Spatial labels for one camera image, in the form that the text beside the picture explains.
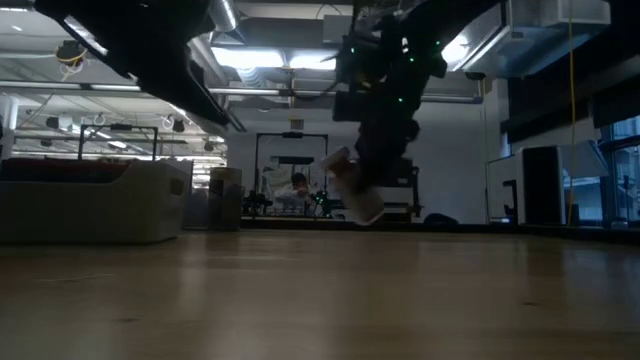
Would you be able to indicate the ceiling light panel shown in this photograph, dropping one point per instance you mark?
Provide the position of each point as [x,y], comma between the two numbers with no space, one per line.
[310,61]
[247,57]

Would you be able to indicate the small white-lidded spice jar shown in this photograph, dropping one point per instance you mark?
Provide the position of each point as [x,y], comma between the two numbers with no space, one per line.
[357,200]

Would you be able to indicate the rectangular silver air duct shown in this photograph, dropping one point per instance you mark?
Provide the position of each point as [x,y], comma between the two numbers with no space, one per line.
[540,45]

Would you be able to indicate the tall black frame rig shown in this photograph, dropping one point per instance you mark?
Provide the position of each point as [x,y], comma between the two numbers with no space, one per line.
[292,135]

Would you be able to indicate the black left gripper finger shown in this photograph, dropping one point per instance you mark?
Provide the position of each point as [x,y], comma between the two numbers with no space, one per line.
[195,95]

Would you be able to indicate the black post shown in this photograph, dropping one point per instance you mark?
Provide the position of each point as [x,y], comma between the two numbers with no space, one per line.
[511,200]

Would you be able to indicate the white and black cabinet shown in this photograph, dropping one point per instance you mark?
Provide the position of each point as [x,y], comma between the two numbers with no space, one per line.
[542,190]

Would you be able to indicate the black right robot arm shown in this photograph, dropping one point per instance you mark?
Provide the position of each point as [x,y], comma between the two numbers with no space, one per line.
[450,20]

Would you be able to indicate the black equipment cart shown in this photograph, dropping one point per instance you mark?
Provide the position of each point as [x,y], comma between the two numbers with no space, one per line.
[407,212]

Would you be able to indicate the black background robot arm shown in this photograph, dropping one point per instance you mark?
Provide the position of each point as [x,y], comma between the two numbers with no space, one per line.
[257,205]
[322,204]

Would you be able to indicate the person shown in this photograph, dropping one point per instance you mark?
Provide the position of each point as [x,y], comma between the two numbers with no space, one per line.
[295,192]

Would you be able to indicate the grey ceiling box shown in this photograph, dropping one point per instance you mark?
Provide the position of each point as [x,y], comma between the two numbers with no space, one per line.
[335,30]

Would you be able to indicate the black track spotlight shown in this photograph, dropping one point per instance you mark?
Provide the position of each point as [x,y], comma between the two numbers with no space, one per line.
[52,122]
[209,146]
[178,125]

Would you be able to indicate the window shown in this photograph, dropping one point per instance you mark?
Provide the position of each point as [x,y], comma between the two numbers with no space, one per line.
[627,127]

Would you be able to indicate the round silver air duct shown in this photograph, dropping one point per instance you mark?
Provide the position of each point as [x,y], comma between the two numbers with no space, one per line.
[225,15]

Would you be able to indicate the white plastic bin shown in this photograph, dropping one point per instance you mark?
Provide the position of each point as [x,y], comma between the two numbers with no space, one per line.
[100,210]

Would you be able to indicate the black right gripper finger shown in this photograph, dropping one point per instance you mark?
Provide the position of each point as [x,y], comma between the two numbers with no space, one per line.
[390,145]

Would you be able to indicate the red spice packet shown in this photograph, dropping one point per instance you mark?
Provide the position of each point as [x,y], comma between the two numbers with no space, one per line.
[50,172]

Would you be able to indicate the long grey ceiling pipe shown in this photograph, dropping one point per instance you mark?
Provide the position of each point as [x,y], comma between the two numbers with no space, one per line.
[50,85]

